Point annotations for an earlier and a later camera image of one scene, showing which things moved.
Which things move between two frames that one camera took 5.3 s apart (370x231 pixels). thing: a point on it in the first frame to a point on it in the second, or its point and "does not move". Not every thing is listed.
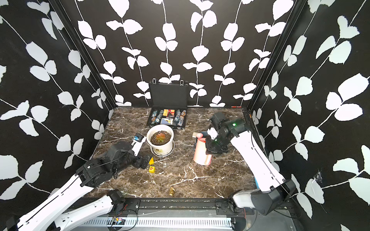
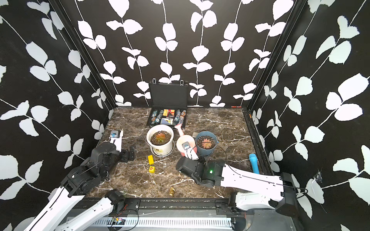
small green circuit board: (117, 221) does not move
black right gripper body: (216, 146) to (201, 162)
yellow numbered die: (151, 169) does not move
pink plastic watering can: (200, 157) to (183, 138)
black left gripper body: (138, 160) to (124, 155)
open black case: (168, 102) does not move
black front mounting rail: (205, 206) does not move
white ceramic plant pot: (160, 137) does not move
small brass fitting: (171, 191) does not move
